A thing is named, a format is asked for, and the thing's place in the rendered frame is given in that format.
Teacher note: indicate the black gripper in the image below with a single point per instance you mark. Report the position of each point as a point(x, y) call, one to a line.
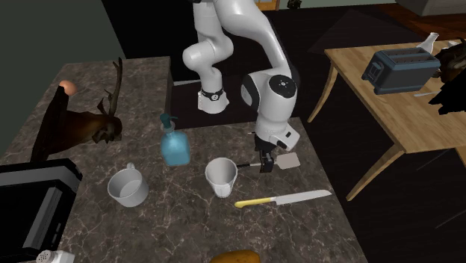
point(264, 142)

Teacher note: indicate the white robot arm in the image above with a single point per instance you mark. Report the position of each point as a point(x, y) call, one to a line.
point(255, 47)

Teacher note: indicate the blue soap dispenser bottle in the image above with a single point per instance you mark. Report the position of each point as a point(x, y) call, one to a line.
point(175, 147)

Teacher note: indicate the dark robot stand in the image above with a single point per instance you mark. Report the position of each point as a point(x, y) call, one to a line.
point(185, 109)

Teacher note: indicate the brown bread loaf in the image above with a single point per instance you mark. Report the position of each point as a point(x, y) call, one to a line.
point(236, 256)

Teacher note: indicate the light wooden table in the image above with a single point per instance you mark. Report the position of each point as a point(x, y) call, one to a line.
point(396, 113)

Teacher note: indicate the orange wooden furniture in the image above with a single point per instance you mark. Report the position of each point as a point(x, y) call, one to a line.
point(267, 3)

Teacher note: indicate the blue-grey toaster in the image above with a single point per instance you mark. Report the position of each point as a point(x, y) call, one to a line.
point(400, 71)

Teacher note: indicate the silver table knife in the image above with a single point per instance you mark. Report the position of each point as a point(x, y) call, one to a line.
point(424, 94)

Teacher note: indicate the brown deer head figure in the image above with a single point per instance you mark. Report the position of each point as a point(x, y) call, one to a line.
point(72, 127)

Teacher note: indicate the white vase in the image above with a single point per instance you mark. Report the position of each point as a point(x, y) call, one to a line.
point(429, 42)

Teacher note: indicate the brown egg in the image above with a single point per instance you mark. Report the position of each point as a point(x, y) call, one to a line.
point(68, 87)

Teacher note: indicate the dark brown animal figure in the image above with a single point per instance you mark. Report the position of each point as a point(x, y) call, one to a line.
point(453, 62)

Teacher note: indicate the grey sofa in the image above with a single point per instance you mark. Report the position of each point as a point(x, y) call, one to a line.
point(433, 5)

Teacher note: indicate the white salt shaker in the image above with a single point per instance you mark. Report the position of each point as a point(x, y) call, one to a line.
point(54, 257)

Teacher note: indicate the black microwave oven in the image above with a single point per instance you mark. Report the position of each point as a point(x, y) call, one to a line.
point(29, 207)

